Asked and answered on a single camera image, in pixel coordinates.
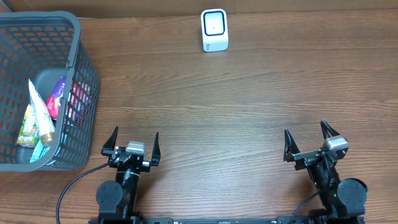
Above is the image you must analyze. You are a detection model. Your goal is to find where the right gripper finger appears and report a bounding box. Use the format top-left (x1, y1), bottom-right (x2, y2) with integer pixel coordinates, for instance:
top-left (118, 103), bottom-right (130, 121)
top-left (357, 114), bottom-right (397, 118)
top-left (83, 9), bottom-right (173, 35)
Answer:
top-left (320, 119), bottom-right (340, 139)
top-left (284, 129), bottom-right (300, 161)

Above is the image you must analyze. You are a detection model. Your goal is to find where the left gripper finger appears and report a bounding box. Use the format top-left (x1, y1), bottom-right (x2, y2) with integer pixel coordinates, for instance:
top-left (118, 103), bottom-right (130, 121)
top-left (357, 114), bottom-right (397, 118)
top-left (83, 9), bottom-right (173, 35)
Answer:
top-left (103, 126), bottom-right (118, 151)
top-left (150, 132), bottom-right (161, 164)

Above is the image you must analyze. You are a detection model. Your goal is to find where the teal wipes packet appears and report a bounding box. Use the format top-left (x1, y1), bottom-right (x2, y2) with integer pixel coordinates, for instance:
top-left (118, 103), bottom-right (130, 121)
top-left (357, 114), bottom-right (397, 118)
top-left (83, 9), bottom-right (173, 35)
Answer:
top-left (30, 140), bottom-right (51, 163)

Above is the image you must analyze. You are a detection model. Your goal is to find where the white tube with gold cap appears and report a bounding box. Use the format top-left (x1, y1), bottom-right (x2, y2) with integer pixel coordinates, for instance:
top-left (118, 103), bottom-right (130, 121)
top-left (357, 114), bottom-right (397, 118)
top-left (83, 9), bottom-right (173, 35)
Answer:
top-left (28, 80), bottom-right (55, 147)

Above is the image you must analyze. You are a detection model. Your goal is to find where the red purple pad package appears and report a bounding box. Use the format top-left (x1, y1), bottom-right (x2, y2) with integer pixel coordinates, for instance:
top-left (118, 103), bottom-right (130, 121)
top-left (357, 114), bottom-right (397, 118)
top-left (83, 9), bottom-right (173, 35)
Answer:
top-left (46, 77), bottom-right (66, 120)

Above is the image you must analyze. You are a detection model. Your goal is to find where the green juice carton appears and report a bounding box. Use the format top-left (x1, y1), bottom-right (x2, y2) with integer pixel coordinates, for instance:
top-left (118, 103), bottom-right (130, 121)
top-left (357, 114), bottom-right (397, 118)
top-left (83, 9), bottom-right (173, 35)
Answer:
top-left (17, 104), bottom-right (40, 148)

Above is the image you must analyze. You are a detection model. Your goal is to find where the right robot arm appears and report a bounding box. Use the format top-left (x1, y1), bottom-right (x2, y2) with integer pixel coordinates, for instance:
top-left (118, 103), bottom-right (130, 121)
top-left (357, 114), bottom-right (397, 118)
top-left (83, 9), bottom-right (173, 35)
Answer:
top-left (284, 120), bottom-right (368, 223)

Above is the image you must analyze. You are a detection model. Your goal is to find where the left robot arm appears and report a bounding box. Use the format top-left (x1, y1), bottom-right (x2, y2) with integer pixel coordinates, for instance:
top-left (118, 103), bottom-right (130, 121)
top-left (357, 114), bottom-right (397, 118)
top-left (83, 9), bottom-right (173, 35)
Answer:
top-left (96, 128), bottom-right (161, 223)

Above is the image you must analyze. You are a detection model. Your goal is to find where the white barcode scanner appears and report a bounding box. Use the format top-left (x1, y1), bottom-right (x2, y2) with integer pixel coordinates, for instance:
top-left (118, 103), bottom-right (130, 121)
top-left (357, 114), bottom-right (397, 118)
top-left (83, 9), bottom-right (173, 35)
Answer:
top-left (200, 9), bottom-right (229, 52)

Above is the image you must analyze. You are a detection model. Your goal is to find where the grey plastic mesh basket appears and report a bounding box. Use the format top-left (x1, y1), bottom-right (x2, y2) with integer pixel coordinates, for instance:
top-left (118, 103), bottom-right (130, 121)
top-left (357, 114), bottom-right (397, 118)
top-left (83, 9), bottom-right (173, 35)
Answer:
top-left (1, 11), bottom-right (100, 172)

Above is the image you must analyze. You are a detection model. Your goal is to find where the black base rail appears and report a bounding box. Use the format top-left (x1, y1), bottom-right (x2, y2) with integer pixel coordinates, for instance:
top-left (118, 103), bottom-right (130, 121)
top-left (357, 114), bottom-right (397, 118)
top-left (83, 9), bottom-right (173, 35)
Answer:
top-left (88, 216), bottom-right (366, 224)

